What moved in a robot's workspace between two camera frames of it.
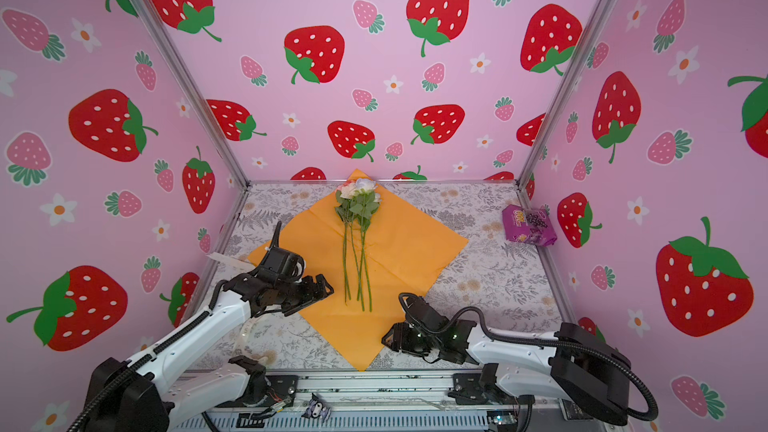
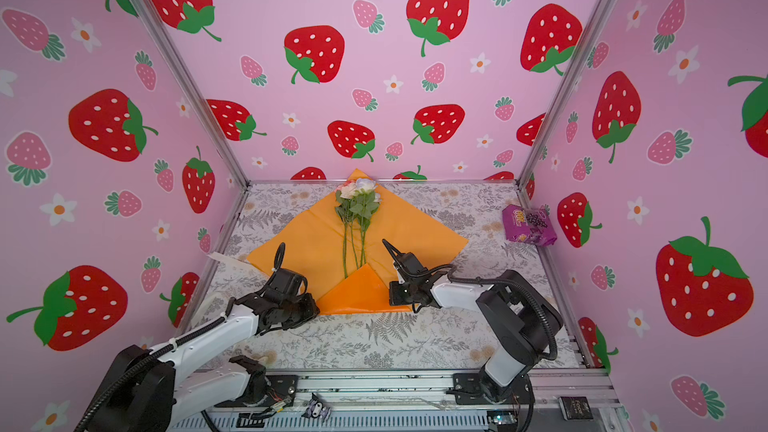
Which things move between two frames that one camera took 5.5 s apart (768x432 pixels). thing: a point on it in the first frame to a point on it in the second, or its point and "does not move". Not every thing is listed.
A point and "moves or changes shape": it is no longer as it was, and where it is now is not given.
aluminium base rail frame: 385,401 does not move
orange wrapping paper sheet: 377,250 moves or changes shape
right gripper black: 396,338 to 394,294
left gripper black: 312,293 to 313,310
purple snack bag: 528,225 does not move
